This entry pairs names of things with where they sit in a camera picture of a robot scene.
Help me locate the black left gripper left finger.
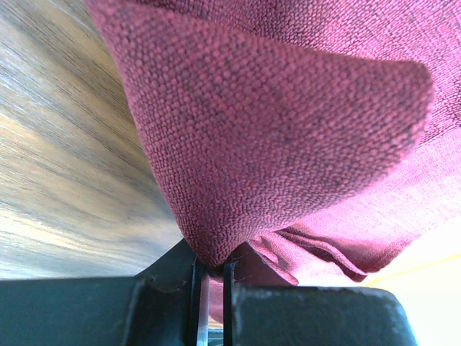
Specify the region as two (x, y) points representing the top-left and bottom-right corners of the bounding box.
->
(1, 241), (206, 345)

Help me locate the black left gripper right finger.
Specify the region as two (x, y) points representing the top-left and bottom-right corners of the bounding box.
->
(223, 243), (417, 345)

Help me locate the dark red cloth napkin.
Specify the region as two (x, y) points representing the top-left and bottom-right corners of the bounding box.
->
(86, 1), (460, 322)

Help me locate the yellow plastic tray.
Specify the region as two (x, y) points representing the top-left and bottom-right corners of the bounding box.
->
(368, 254), (460, 287)

